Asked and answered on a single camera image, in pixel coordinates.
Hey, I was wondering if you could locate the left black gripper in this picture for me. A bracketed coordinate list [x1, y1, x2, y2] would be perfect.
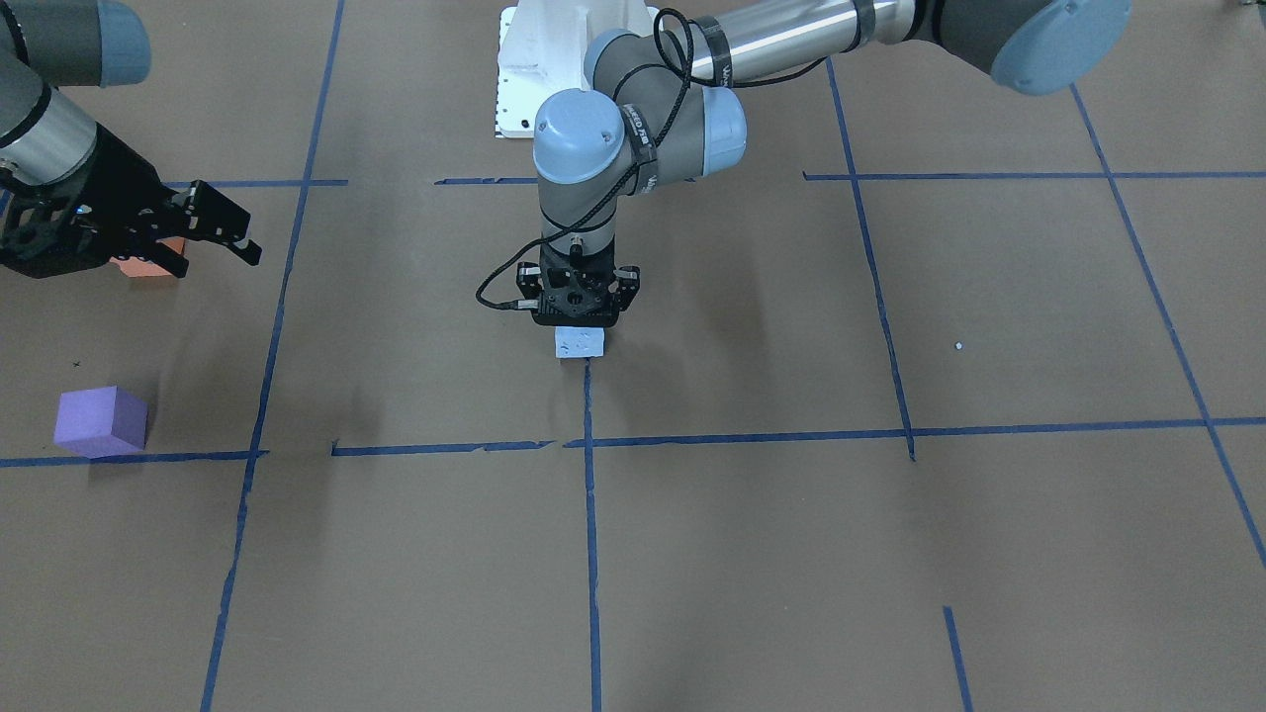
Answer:
[517, 262, 641, 328]

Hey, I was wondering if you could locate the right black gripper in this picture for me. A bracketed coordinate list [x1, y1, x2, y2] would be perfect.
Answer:
[1, 127, 262, 279]

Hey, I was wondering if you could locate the light blue foam block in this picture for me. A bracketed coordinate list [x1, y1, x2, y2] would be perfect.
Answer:
[553, 327, 606, 360]

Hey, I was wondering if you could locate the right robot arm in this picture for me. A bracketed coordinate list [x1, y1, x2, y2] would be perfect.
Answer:
[1, 1, 262, 279]

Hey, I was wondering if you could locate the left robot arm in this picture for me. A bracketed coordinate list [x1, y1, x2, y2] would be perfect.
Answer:
[476, 1, 1133, 328]

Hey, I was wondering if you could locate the orange foam block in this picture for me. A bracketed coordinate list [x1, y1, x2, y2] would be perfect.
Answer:
[110, 237, 187, 279]

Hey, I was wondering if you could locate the purple foam block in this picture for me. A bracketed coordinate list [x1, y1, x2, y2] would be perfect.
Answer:
[51, 385, 148, 459]

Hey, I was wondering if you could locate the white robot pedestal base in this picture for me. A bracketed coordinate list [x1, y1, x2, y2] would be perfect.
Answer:
[495, 1, 657, 139]

